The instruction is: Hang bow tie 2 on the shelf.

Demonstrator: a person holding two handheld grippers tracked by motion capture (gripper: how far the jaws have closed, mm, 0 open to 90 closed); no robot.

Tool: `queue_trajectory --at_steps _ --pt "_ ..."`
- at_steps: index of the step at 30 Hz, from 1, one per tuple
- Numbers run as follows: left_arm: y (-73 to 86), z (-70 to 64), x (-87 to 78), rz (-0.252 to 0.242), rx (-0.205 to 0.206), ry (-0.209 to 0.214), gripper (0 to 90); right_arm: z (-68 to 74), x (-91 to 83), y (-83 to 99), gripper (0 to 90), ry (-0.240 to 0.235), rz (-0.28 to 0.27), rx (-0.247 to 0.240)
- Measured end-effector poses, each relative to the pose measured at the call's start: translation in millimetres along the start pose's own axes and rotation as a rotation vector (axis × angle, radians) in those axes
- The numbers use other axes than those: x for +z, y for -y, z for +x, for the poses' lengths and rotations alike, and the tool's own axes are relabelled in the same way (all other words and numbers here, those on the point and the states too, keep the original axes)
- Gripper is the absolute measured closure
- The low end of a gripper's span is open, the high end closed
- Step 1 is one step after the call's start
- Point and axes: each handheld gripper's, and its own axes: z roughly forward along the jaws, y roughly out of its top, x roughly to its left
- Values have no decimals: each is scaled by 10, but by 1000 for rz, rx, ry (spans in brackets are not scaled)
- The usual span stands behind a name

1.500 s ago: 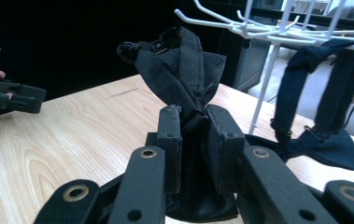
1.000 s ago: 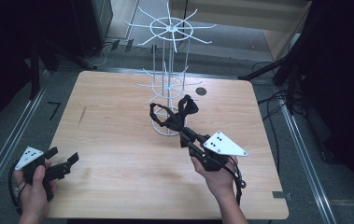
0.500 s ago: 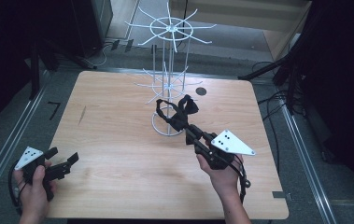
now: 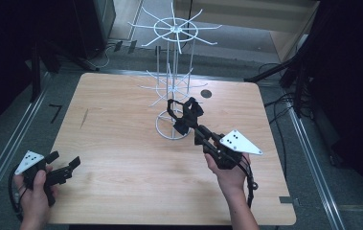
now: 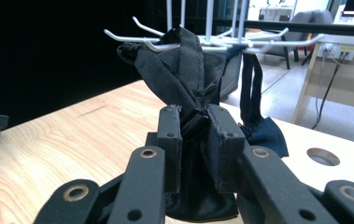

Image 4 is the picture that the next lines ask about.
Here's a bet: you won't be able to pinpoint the white wire display rack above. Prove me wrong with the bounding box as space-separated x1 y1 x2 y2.
127 2 223 141

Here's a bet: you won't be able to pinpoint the black metal stand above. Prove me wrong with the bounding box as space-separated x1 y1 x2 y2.
30 41 101 104
244 57 311 116

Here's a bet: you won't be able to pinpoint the person's right hand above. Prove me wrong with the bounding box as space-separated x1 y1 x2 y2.
203 151 252 197

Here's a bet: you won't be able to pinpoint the person's left hand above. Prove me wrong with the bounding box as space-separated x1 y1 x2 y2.
12 164 58 230

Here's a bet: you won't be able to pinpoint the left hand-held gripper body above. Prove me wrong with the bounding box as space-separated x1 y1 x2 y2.
13 149 74 207

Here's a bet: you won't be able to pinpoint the black floor cables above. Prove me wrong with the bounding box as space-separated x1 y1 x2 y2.
259 61 314 167

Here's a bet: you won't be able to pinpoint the aluminium floor rail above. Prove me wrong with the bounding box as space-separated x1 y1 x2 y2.
0 71 53 214
288 108 346 230

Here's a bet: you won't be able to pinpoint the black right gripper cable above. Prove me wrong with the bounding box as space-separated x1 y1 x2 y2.
239 156 260 209

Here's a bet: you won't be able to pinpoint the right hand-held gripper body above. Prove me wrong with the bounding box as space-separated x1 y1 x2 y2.
201 128 263 171

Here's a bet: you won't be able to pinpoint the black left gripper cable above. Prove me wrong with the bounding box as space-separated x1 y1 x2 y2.
7 164 24 223

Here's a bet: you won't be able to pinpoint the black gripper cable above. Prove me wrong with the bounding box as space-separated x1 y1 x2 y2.
7 164 24 223
239 156 260 209

